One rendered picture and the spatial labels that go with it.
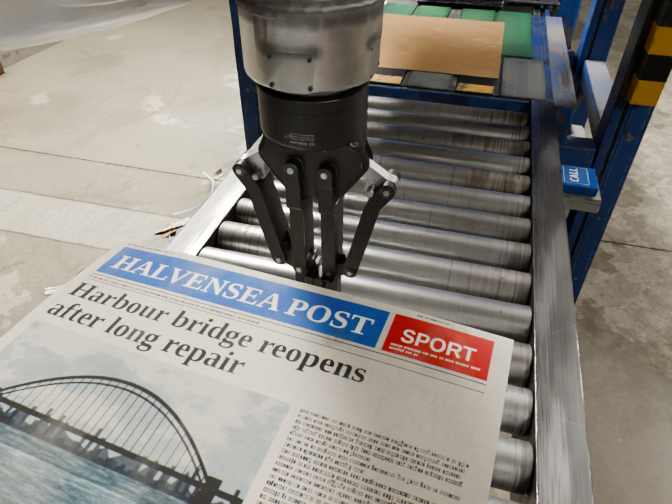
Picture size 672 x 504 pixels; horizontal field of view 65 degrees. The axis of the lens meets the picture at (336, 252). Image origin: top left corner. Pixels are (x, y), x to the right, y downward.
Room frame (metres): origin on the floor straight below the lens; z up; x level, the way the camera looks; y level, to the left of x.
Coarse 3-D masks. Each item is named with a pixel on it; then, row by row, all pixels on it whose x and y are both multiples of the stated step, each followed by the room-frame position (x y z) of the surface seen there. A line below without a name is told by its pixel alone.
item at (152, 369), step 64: (128, 256) 0.28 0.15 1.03; (192, 256) 0.28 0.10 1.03; (64, 320) 0.22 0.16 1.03; (128, 320) 0.22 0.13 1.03; (192, 320) 0.22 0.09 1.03; (256, 320) 0.22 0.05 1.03; (320, 320) 0.22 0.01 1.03; (384, 320) 0.22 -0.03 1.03; (0, 384) 0.17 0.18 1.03; (64, 384) 0.17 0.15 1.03; (128, 384) 0.17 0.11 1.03; (192, 384) 0.17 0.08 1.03; (256, 384) 0.17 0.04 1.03; (320, 384) 0.17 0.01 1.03; (384, 384) 0.17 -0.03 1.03; (448, 384) 0.17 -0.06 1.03; (64, 448) 0.14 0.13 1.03; (128, 448) 0.14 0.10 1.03; (192, 448) 0.14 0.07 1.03; (256, 448) 0.13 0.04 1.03; (320, 448) 0.13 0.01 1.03; (384, 448) 0.13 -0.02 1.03; (448, 448) 0.13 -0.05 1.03
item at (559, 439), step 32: (544, 128) 0.95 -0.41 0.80; (544, 160) 0.82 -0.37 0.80; (544, 192) 0.72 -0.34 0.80; (544, 224) 0.63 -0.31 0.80; (544, 256) 0.56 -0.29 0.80; (544, 288) 0.49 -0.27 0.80; (544, 320) 0.44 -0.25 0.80; (544, 352) 0.39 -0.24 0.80; (576, 352) 0.39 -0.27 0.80; (544, 384) 0.34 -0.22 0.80; (576, 384) 0.34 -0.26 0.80; (544, 416) 0.30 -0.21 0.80; (576, 416) 0.30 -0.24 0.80; (544, 448) 0.27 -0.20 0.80; (576, 448) 0.27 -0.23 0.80; (544, 480) 0.24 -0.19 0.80; (576, 480) 0.24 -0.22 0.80
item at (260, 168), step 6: (246, 156) 0.36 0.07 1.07; (252, 156) 0.35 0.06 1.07; (258, 156) 0.35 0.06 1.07; (252, 162) 0.35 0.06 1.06; (258, 162) 0.35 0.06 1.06; (264, 162) 0.35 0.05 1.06; (252, 168) 0.35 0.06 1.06; (258, 168) 0.35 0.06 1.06; (264, 168) 0.35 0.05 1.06; (252, 174) 0.35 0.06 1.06; (258, 174) 0.35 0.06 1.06; (264, 174) 0.35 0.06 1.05
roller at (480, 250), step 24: (240, 216) 0.67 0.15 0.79; (288, 216) 0.66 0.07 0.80; (384, 240) 0.61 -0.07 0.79; (408, 240) 0.60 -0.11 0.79; (432, 240) 0.60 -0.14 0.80; (456, 240) 0.59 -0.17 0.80; (480, 240) 0.59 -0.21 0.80; (504, 240) 0.60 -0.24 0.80; (480, 264) 0.57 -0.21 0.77; (504, 264) 0.56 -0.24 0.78; (528, 264) 0.55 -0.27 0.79
